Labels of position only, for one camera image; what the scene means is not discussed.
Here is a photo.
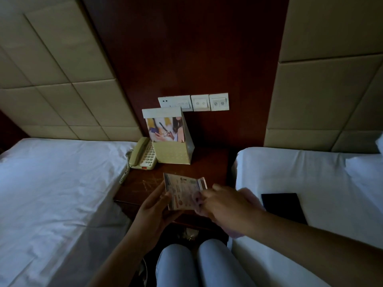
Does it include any beige coiled telephone cord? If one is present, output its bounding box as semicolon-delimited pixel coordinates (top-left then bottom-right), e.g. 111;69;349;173
119;149;134;185

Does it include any person's right hand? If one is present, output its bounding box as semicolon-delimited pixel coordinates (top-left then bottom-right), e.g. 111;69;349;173
196;185;266;234

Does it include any white pillow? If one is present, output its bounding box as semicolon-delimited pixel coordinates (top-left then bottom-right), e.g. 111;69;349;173
344;136;383;214

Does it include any dark wooden nightstand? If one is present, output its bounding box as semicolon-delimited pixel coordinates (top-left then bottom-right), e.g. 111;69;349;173
114;146;237;231

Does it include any white wall switch panel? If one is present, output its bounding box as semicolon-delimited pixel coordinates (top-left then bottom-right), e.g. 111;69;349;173
191;94;211;112
209;93;230;111

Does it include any white sheeted bed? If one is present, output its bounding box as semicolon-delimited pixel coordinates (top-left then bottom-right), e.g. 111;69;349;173
230;146;383;287
0;138;139;287

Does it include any person's right forearm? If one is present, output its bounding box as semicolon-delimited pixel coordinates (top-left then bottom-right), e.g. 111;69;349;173
254;206;383;287

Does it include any beige padded headboard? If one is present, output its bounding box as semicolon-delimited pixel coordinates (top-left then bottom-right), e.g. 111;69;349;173
263;0;383;153
0;0;145;143

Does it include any person's right leg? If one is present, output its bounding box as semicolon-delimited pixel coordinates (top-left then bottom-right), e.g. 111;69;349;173
197;238;256;287

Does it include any person's left hand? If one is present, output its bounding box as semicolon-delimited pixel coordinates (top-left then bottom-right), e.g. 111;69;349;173
130;181;184;251

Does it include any person's left forearm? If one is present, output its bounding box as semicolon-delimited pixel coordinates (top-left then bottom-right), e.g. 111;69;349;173
87;234;160;287

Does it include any beige brochure holder box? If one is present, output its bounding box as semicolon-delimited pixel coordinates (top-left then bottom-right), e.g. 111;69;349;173
142;106;195;165

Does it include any person's leg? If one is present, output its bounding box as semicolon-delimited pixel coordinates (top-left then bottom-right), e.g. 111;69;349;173
156;243;200;287
197;238;256;287

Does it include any colourful photo brochure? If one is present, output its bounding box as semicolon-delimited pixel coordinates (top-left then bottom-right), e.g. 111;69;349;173
146;117;184;143

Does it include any white wall socket panel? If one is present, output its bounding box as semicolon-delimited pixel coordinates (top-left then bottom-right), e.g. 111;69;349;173
158;95;192;112

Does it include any flat black wallet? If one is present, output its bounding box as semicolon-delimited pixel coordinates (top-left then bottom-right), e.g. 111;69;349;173
261;193;308;225

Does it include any person's left leg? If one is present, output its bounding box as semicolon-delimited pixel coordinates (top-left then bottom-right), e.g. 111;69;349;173
156;243;200;287

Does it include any beige corded telephone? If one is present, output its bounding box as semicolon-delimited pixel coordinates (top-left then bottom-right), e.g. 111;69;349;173
129;137;158;171

